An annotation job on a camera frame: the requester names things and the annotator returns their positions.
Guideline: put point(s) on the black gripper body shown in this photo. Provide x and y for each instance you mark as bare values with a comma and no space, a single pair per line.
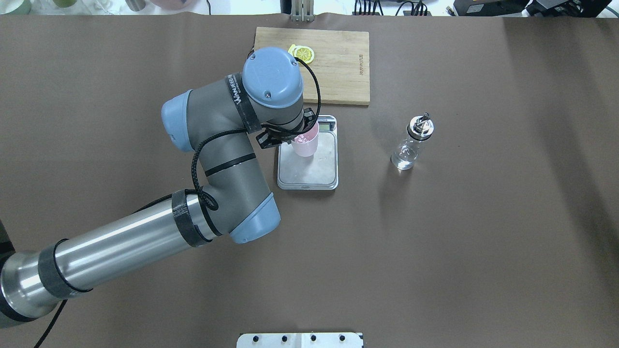
265,140

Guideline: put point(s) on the pink paper cup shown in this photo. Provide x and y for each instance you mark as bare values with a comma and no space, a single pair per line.
306,144

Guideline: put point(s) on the glass sauce bottle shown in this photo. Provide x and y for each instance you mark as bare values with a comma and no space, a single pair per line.
418,131

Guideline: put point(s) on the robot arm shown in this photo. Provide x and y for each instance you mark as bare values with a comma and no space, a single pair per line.
229,196

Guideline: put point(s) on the silver kitchen scale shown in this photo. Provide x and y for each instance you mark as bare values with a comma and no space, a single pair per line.
316,172

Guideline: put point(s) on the lemon slice far right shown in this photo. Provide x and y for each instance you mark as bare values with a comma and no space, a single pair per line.
305,53

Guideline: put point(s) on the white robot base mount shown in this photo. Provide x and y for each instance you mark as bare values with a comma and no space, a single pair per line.
301,340

